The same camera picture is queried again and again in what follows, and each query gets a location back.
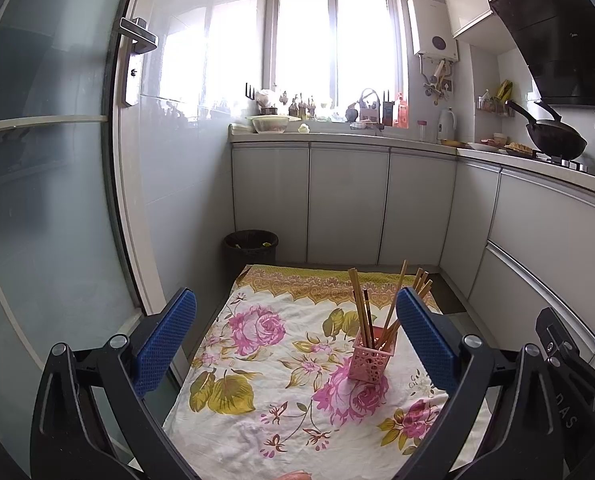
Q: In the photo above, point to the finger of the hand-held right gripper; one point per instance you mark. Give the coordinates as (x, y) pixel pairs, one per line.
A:
(560, 350)

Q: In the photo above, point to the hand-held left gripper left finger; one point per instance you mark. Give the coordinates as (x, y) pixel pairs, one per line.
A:
(165, 340)

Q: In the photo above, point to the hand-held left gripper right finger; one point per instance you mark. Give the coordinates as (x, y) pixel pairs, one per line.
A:
(427, 340)

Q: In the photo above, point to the pink perforated chopstick holder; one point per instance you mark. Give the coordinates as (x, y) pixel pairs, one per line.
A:
(370, 362)

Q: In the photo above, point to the black chopstick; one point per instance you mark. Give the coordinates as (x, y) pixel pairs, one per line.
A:
(367, 315)

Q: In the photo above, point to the white side base cabinets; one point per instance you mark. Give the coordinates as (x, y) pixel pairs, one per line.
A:
(542, 240)

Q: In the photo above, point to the black trash bin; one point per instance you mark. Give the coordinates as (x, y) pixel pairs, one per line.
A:
(250, 260)

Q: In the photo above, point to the floral printed cloth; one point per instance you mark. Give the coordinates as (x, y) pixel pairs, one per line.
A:
(257, 440)

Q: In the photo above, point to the white back base cabinets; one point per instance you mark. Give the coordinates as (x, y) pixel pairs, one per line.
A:
(347, 200)

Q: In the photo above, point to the gas stove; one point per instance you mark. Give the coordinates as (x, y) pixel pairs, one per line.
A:
(577, 165)

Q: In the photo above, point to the pinkish rounded object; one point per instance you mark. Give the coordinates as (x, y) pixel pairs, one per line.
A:
(296, 475)

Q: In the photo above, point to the frosted glass sliding door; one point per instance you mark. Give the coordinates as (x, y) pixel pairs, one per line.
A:
(52, 185)

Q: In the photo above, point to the white plate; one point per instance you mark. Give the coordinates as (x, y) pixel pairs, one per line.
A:
(480, 146)

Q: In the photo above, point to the clear jar with red lid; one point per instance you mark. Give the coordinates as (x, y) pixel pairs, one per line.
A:
(422, 132)

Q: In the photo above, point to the black wok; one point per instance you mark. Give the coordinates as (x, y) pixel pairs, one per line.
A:
(557, 140)

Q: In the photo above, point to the white kettle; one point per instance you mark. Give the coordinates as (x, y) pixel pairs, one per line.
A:
(446, 127)

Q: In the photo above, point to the small white bowl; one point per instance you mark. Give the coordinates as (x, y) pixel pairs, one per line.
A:
(500, 138)

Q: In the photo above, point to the orange bottle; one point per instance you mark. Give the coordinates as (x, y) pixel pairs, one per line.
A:
(402, 112)

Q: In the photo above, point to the black radio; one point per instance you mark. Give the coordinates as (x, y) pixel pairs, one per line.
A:
(387, 112)

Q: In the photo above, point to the pale green basin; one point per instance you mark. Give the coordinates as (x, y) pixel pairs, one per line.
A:
(272, 124)

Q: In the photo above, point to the water heater pipes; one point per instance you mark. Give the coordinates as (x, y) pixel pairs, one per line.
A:
(437, 80)

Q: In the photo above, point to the yellow bag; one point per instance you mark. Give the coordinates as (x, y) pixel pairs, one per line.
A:
(503, 91)

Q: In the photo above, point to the white plastic bag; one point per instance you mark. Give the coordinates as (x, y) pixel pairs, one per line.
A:
(266, 98)

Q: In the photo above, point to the row of small ornaments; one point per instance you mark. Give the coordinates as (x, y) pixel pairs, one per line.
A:
(305, 107)

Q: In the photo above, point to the kitchen window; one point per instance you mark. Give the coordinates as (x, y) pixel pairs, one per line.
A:
(335, 50)

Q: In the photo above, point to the black range hood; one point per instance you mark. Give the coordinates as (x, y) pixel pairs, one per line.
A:
(562, 35)

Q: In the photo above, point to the wall spice rack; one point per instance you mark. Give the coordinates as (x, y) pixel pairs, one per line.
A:
(492, 107)

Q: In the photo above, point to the black wall hook rack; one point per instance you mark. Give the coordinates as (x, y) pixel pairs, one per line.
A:
(250, 91)

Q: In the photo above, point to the white wall water heater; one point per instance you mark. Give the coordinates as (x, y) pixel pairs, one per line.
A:
(432, 25)

